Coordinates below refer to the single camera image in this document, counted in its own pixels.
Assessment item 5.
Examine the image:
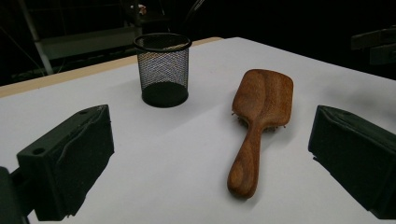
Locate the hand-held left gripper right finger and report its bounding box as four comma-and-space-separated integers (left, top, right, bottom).
307, 105, 396, 220

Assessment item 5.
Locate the black mesh pen cup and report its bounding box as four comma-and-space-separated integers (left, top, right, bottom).
133, 32, 193, 109

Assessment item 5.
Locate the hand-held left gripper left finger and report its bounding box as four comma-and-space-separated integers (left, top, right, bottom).
17, 104, 115, 222

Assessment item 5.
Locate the brown wooden hairbrush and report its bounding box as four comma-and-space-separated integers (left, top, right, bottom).
226, 68, 294, 201

